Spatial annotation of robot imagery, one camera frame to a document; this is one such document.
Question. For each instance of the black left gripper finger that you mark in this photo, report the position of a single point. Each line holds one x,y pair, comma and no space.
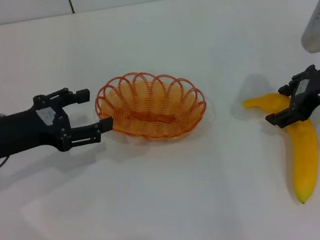
70,96
90,132

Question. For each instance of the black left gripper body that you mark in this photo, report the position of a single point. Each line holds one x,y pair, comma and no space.
21,130

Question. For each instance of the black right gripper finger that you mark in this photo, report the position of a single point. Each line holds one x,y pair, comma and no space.
282,117
289,87

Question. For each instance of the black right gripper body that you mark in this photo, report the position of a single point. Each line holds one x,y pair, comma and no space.
313,89

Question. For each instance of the yellow banana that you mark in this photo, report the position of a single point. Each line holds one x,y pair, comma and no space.
304,150

